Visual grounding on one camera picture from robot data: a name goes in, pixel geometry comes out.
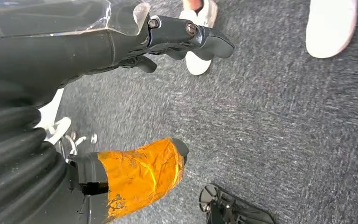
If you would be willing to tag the white table leg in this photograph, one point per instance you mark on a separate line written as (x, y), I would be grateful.
(50, 111)

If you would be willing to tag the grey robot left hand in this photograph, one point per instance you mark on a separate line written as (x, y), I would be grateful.
(58, 58)

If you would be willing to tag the black chair base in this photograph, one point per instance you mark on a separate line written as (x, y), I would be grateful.
(228, 207)

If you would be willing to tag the person's white shoe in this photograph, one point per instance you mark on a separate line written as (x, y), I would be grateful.
(197, 65)
(330, 28)

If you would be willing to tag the robot left arm ribbed sleeve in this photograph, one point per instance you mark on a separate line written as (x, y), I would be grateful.
(12, 164)

